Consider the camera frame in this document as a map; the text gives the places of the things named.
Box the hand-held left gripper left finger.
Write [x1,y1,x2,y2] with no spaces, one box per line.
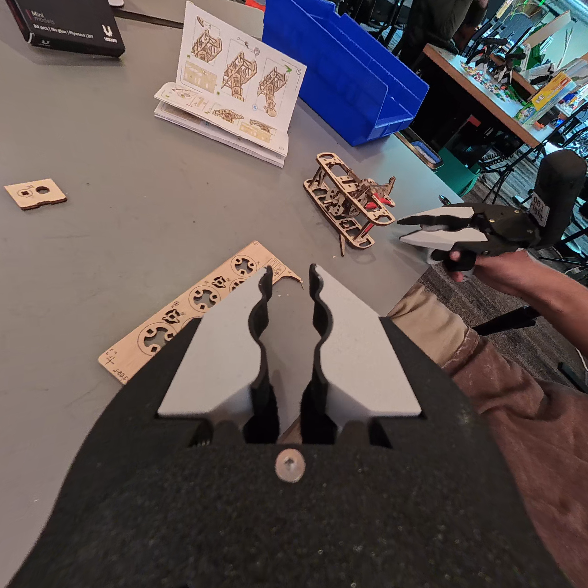
[157,266,276,421]

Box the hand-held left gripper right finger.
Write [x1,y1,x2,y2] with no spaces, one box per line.
[309,264,422,424]

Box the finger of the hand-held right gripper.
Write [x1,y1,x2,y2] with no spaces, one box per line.
[396,204,478,230]
[399,227,488,253]

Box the wooden parts sheet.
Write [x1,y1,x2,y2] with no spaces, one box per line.
[98,240,304,384]

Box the wooden model airplane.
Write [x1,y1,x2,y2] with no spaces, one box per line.
[303,153,397,257]

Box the person's right forearm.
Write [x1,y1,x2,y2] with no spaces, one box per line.
[535,257,588,360]

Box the grey desk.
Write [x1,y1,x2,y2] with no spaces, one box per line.
[0,0,465,588]

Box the person's right hand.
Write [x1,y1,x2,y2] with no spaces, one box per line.
[448,250,549,297]

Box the green container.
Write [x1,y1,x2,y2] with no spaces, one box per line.
[432,147,483,196]

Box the person's beige pants leg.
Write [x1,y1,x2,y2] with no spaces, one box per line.
[388,284,471,368]

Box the black tripod leg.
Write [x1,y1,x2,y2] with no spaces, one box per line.
[558,362,588,392]
[473,305,540,336]

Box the wooden background table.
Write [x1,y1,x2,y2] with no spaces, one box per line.
[423,43,588,148]

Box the yellow toy box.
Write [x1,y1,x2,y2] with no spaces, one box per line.
[532,73,577,112]

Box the blue plastic bin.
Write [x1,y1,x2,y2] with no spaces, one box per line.
[262,0,430,148]

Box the person's brown garment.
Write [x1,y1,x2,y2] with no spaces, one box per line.
[441,331,588,588]

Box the small square wooden plate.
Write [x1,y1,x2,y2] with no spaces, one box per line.
[4,178,68,211]

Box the assembly instruction booklet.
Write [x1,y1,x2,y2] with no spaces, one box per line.
[154,1,307,169]

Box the black cardboard kit box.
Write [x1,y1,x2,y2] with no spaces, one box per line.
[5,0,126,58]

